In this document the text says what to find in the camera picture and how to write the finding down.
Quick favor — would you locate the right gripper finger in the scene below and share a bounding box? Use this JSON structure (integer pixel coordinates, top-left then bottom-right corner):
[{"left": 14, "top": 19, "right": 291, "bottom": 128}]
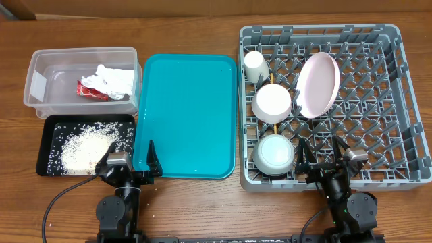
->
[
  {"left": 331, "top": 135, "right": 350, "bottom": 162},
  {"left": 296, "top": 138, "right": 317, "bottom": 169}
]

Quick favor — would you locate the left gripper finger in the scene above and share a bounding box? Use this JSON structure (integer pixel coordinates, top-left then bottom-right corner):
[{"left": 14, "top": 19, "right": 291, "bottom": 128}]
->
[
  {"left": 94, "top": 142, "right": 115, "bottom": 174},
  {"left": 146, "top": 140, "right": 163, "bottom": 176}
]

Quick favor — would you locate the pile of rice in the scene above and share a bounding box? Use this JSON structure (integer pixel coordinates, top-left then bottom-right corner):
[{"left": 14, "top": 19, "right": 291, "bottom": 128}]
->
[{"left": 46, "top": 121, "right": 136, "bottom": 176}]

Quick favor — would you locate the white bowl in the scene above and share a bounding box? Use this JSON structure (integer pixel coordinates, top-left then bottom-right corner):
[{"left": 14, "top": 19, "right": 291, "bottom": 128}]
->
[{"left": 252, "top": 134, "right": 295, "bottom": 176}]

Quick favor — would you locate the pink plate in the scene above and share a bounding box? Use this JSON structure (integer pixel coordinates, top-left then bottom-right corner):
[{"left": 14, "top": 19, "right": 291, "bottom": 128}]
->
[{"left": 296, "top": 52, "right": 340, "bottom": 119}]

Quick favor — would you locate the pink small bowl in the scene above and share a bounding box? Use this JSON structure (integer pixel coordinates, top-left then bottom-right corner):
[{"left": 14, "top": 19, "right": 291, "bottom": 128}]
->
[{"left": 252, "top": 84, "right": 292, "bottom": 124}]

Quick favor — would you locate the red sauce packet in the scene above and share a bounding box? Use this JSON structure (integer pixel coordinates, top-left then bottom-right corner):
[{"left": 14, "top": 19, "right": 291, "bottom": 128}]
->
[{"left": 76, "top": 80, "right": 111, "bottom": 101}]

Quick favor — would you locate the white napkin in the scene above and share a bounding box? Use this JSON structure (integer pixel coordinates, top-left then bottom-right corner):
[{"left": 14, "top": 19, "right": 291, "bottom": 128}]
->
[{"left": 79, "top": 64, "right": 134, "bottom": 101}]

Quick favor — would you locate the wooden chopstick diagonal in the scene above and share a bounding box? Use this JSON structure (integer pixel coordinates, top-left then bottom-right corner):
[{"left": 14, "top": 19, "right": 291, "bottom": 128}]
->
[{"left": 270, "top": 73, "right": 277, "bottom": 134}]

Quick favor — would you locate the cream paper cup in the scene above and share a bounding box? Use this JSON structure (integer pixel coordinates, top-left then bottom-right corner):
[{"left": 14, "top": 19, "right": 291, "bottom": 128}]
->
[{"left": 244, "top": 51, "right": 269, "bottom": 84}]

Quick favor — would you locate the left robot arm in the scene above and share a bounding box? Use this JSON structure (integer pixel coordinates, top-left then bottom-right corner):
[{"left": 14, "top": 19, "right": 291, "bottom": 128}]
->
[{"left": 94, "top": 141, "right": 163, "bottom": 242}]

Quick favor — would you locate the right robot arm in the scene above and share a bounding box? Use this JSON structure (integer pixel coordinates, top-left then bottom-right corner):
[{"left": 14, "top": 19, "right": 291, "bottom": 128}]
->
[{"left": 295, "top": 135, "right": 385, "bottom": 243}]

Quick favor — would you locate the grey dishwasher rack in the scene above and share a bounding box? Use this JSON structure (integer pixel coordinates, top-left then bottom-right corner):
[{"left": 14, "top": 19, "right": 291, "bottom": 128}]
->
[{"left": 238, "top": 24, "right": 431, "bottom": 192}]

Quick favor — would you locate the black plastic tray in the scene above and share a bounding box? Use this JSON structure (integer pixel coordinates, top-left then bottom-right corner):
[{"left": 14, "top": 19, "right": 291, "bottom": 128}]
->
[{"left": 36, "top": 114, "right": 135, "bottom": 176}]

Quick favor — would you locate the teal serving tray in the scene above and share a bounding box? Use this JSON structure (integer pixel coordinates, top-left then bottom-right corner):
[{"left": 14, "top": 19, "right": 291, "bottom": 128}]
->
[{"left": 133, "top": 54, "right": 238, "bottom": 180}]

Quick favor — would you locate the clear plastic bin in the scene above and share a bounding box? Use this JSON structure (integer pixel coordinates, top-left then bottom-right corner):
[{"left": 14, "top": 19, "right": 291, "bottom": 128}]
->
[{"left": 23, "top": 47, "right": 142, "bottom": 119}]

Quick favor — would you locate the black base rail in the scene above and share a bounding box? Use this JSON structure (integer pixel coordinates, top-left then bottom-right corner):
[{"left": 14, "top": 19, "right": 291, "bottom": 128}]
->
[{"left": 85, "top": 234, "right": 385, "bottom": 243}]

